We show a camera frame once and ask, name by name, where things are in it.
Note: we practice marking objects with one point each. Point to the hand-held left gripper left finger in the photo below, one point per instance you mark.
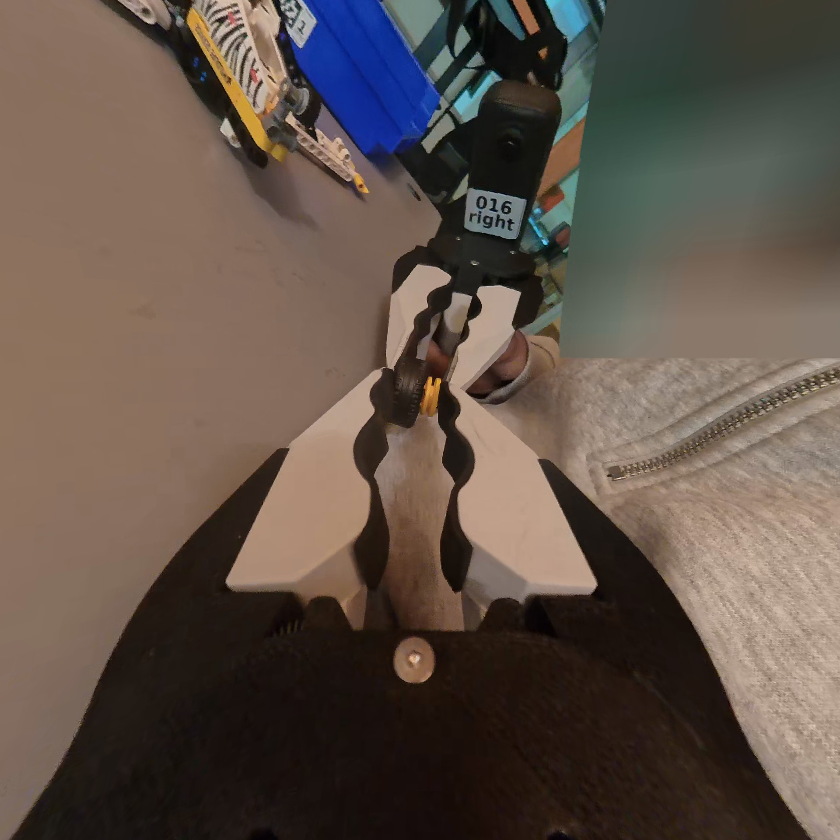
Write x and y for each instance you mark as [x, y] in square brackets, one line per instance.
[302, 525]

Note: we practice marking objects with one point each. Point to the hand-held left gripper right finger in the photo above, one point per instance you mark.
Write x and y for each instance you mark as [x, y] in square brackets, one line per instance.
[525, 525]

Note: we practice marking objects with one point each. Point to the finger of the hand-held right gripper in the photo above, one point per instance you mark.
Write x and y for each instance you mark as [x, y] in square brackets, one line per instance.
[410, 308]
[492, 328]

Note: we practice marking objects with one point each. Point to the black lego tyre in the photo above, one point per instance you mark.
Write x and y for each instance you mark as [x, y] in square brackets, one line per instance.
[408, 394]

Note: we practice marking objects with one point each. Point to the blue plastic bin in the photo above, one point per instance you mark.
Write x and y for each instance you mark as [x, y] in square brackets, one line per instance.
[367, 72]

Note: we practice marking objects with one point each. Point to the yellow lego wheel hub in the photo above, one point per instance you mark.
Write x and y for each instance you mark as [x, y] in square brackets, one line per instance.
[430, 396]

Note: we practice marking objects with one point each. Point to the person's right hand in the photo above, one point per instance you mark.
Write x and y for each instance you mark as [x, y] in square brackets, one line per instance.
[505, 358]

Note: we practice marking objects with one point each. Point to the black chair seat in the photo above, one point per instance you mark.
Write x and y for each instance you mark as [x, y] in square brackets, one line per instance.
[446, 164]

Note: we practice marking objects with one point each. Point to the lego airplane model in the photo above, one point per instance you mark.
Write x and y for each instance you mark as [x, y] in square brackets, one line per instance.
[249, 79]

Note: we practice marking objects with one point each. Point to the person's right forearm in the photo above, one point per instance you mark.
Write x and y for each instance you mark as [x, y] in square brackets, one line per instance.
[525, 367]

